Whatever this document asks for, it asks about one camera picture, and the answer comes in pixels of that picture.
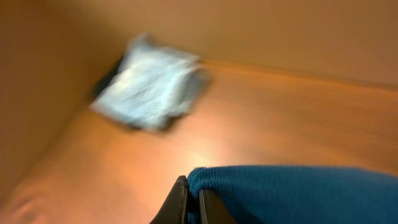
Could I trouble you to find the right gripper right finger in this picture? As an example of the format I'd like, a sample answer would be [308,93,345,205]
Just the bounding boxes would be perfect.
[198,189,237,224]

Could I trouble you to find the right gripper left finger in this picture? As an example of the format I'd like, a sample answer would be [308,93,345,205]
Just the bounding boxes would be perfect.
[150,175,188,224]

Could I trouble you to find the dark blue polo shirt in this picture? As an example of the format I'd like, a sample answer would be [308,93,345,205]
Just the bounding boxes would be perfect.
[187,166,397,224]

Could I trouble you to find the light blue denim shorts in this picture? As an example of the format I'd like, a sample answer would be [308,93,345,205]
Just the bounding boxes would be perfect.
[90,34,208,130]

